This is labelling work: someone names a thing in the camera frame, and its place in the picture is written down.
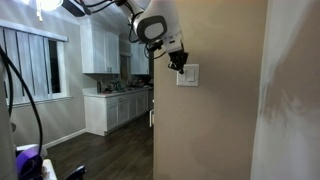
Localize white light switch plate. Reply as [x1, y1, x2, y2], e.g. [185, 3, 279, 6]
[176, 63, 200, 88]

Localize white lower kitchen cabinets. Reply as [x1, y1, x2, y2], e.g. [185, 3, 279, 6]
[82, 87, 155, 137]

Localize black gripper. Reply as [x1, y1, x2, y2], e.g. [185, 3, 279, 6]
[167, 49, 190, 75]

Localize dark kitchen countertop items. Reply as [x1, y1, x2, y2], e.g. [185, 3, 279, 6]
[96, 78, 152, 94]

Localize white upper kitchen cabinet wide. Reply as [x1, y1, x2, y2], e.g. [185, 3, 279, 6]
[79, 19, 121, 75]

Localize thick black cable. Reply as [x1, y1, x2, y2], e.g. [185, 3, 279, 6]
[0, 45, 45, 158]

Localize black robot arm cables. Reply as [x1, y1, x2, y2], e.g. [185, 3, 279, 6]
[73, 0, 141, 44]

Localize window with vertical blinds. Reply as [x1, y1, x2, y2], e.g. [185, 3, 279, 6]
[0, 19, 74, 108]

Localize bright ceiling lamp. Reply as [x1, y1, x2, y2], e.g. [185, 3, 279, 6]
[35, 0, 65, 22]

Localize black chair part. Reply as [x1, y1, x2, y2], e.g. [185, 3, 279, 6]
[64, 165, 87, 180]

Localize purple round device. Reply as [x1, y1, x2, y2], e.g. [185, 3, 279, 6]
[15, 145, 45, 180]

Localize white upper kitchen cabinet narrow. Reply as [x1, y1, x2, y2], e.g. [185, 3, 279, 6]
[130, 42, 150, 76]

